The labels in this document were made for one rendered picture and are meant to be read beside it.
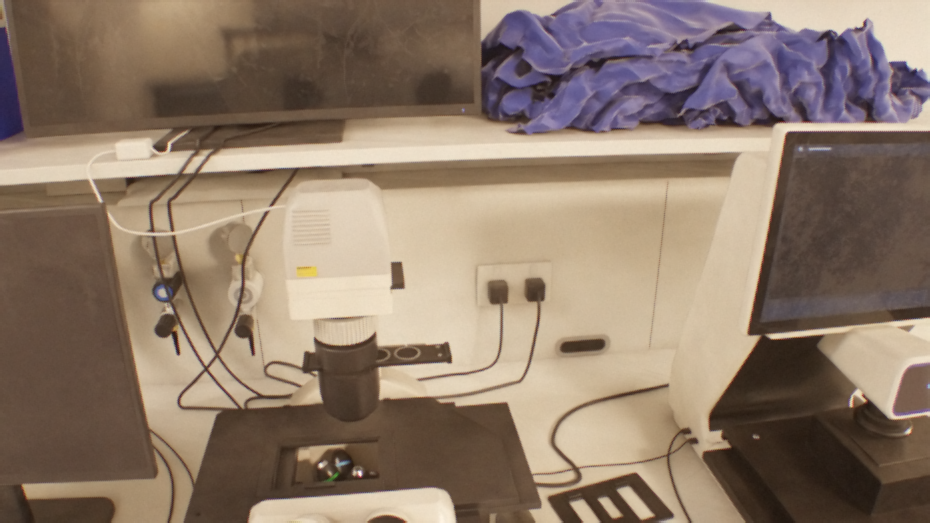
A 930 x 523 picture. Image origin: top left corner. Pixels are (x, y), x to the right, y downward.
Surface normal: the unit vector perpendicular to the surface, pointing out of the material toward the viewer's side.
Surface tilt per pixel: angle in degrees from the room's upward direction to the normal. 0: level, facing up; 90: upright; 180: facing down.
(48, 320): 86
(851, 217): 92
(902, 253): 92
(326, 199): 48
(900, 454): 0
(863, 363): 81
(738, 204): 90
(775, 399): 116
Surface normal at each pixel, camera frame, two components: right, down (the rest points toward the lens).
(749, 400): 0.12, 0.75
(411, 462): 0.00, -0.92
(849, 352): -0.99, -0.11
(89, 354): 0.14, 0.32
